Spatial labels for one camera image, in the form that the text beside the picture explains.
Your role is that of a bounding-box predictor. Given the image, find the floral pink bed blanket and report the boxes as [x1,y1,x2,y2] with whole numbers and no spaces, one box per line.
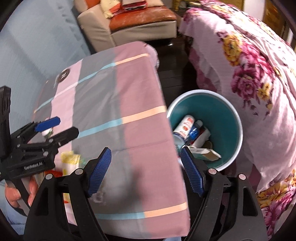
[179,0,296,239]

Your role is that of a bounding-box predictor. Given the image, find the beige sofa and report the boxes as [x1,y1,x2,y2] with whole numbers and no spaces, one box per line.
[77,0,177,52]

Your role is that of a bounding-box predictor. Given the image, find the yellow cloth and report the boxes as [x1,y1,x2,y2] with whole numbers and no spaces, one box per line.
[102,0,123,19]

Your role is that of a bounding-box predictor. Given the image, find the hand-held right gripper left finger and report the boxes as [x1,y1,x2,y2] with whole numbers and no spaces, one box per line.
[23,147,112,241]

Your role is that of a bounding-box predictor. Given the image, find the red white drink bottle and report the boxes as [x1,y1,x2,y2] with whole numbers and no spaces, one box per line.
[173,115,196,139]

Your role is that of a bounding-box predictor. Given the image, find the person's blue jeans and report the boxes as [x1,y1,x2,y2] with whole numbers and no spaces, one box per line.
[0,181,28,223]

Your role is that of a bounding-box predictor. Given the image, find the orange leather seat cushion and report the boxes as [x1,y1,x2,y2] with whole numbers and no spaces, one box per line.
[109,6,177,32]

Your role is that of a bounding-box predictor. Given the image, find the clear water bottle blue label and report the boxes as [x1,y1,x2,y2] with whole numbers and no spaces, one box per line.
[186,120,204,145]

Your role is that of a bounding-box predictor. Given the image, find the teal trash bin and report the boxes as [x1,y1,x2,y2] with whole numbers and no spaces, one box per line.
[166,90,243,171]

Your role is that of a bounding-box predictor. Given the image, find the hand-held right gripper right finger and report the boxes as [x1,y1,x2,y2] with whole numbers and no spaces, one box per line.
[180,146,266,241]

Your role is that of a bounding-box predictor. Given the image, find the plaid pink grey tablecloth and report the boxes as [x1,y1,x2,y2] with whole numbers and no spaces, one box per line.
[32,41,191,238]

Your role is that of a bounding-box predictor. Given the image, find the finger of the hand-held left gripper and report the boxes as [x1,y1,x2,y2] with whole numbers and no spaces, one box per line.
[20,127,79,158]
[10,116,61,145]

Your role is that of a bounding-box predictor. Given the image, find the red bottle-shaped pillow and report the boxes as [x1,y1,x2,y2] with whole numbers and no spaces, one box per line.
[122,0,147,10]

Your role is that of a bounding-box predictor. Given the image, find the person's left hand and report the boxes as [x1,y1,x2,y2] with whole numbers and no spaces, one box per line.
[5,176,38,208]

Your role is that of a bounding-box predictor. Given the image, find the orange snack packet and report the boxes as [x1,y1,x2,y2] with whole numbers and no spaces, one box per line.
[45,170,63,178]

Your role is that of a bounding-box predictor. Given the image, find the pale blue curtain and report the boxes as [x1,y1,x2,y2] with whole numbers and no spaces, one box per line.
[0,0,93,130]

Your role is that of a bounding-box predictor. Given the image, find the white cardboard box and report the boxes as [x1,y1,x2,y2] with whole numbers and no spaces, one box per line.
[188,146,222,161]

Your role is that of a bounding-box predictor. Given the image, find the yellow printed paper towel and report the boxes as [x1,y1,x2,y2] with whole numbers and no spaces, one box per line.
[60,151,82,178]

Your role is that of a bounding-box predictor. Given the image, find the clear plastic bag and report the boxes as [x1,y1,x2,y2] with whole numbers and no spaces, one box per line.
[91,191,104,204]

